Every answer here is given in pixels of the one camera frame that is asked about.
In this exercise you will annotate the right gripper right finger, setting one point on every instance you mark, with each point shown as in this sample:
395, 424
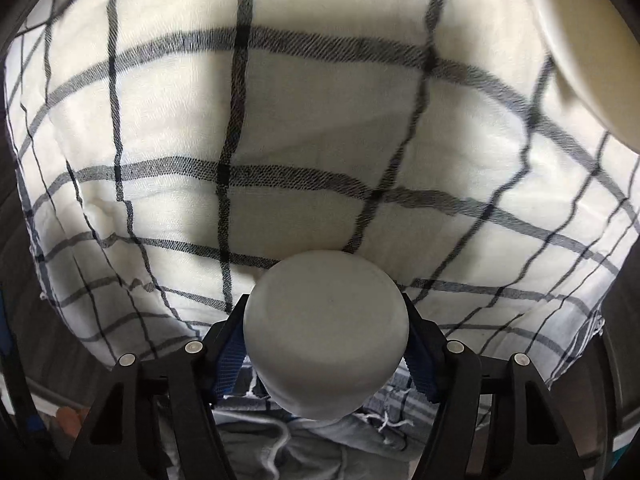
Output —
527, 436

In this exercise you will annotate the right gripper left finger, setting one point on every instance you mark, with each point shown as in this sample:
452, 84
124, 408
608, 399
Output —
145, 406

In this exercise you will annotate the white plastic cup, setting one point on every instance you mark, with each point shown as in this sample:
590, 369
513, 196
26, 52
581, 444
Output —
324, 332

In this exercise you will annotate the striped paper cup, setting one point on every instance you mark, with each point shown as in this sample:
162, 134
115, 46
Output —
598, 55

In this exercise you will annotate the grey hooded sweatshirt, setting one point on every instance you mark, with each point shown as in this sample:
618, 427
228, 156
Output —
362, 445

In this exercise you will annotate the black white checked cloth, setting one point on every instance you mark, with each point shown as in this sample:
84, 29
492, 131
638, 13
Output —
168, 152

